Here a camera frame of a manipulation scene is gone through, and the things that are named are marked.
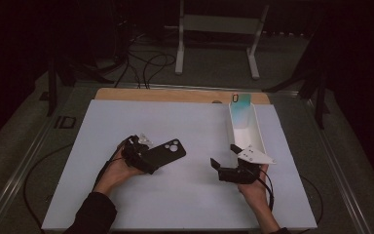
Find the black stand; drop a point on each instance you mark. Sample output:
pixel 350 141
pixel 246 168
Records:
pixel 52 84
pixel 319 97

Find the white table board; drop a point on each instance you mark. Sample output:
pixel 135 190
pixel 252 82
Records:
pixel 181 201

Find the metal floor rail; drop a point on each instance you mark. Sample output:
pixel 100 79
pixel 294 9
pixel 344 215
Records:
pixel 19 172
pixel 341 182
pixel 188 86

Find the blue pink gradient phone case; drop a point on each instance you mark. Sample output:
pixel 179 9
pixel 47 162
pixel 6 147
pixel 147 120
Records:
pixel 242 112

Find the white metal stand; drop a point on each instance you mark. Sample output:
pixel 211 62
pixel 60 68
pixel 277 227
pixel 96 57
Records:
pixel 220 24

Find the long white plastic bin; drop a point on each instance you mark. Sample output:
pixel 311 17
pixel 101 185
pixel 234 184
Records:
pixel 250 136

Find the person's left hand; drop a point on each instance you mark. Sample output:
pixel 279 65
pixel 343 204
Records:
pixel 115 172

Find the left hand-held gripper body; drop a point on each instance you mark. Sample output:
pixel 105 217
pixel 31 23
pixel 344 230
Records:
pixel 133 151

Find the black phone case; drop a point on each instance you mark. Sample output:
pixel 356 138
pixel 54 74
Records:
pixel 167 154

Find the person's right hand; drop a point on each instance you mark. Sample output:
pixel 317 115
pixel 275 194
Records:
pixel 256 195

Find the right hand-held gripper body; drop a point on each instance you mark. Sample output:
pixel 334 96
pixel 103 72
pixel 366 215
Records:
pixel 237 175

